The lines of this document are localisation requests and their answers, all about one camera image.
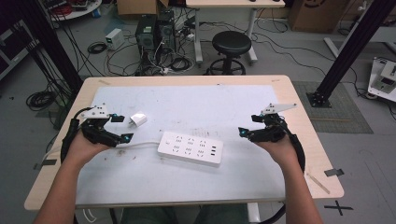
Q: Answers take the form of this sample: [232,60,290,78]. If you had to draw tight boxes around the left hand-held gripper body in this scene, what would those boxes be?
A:
[78,104,121,148]

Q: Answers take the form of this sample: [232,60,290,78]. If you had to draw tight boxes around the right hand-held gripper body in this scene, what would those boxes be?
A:
[248,103,298,144]

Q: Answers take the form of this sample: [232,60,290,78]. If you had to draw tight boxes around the white charger plug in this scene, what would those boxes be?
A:
[128,111,149,128]

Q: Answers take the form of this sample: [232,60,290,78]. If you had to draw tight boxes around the white power strip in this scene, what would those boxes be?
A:
[157,130,224,166]

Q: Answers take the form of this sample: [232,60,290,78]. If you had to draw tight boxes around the person's left hand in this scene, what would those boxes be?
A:
[64,129,110,169]

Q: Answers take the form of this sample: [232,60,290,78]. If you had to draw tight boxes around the person's right hand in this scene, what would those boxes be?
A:
[255,133,302,172]

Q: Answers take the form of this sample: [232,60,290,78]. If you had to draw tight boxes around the white table mat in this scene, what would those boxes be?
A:
[75,84,287,207]

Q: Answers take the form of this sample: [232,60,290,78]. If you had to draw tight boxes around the black tape piece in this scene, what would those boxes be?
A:
[33,159,58,171]
[323,168,346,177]

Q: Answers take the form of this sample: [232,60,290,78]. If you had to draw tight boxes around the grey floor mat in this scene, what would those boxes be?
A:
[292,80,375,135]

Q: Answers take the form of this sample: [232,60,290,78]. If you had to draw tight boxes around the thin wooden stick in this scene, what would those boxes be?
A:
[305,172,331,195]

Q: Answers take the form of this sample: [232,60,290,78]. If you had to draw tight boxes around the black round stool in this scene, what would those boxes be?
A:
[205,30,252,77]

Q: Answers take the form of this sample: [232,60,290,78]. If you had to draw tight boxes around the white power supply box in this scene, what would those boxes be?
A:
[105,27,126,51]

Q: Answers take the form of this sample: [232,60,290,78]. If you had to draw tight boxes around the black computer tower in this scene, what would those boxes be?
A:
[157,9,177,54]
[135,13,159,61]

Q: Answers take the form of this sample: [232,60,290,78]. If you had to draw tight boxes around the person's legs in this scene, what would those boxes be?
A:
[120,203,250,224]

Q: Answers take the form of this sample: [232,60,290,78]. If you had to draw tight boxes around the black metal stand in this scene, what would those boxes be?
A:
[305,0,396,108]
[13,0,84,94]

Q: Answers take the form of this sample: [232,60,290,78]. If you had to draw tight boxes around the black tape cross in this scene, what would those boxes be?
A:
[323,200,354,217]

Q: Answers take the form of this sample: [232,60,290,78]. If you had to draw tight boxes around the round white table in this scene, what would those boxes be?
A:
[41,0,103,22]

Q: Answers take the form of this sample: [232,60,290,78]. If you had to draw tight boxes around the white-legged desk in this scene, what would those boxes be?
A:
[185,0,286,65]

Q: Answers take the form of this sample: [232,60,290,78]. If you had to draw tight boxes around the large cardboard box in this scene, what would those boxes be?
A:
[287,0,351,34]

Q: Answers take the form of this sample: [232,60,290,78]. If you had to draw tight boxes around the white machine on floor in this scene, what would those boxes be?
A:
[367,56,396,104]

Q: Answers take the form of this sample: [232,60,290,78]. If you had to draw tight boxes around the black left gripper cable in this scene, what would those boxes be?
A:
[60,106,95,164]

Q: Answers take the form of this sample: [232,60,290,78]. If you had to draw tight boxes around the coiled black cable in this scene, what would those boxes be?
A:
[87,41,108,55]
[25,91,58,112]

